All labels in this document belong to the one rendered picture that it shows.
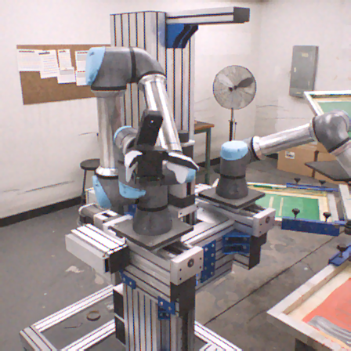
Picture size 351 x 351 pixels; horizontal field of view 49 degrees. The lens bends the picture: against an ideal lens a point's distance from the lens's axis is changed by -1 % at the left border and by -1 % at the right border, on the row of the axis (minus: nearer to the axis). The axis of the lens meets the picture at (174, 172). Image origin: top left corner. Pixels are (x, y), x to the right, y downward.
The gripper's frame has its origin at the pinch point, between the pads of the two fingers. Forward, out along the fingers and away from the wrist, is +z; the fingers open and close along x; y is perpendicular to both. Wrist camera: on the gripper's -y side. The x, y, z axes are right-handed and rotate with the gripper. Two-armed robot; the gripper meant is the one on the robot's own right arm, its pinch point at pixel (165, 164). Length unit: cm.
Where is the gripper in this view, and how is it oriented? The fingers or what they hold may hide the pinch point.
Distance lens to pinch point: 78.5
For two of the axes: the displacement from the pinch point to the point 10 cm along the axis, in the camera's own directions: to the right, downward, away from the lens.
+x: -9.3, -0.3, -3.6
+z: 3.3, 3.0, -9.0
